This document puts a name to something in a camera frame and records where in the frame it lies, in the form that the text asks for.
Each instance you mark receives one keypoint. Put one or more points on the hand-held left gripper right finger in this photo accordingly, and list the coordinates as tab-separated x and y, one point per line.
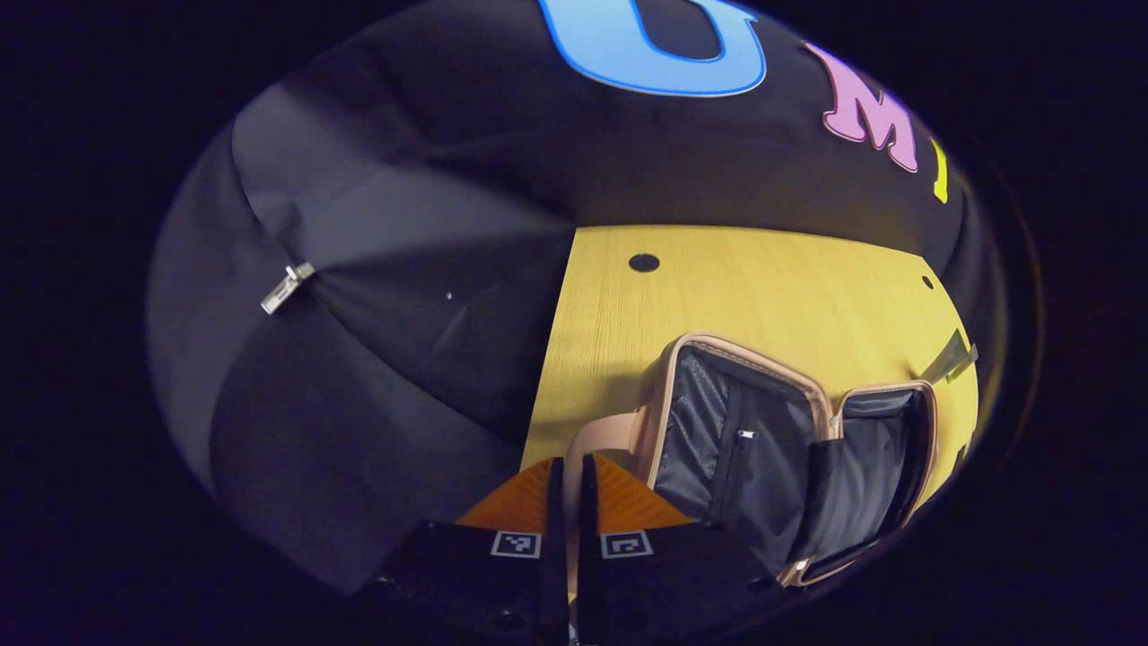
589	538

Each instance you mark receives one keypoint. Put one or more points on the silver metal clip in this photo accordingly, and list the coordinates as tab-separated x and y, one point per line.
287	287

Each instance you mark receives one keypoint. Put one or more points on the silver skin care tube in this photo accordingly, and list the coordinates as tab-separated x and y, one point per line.
943	361

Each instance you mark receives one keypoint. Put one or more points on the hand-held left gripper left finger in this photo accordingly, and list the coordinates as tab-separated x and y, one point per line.
554	538

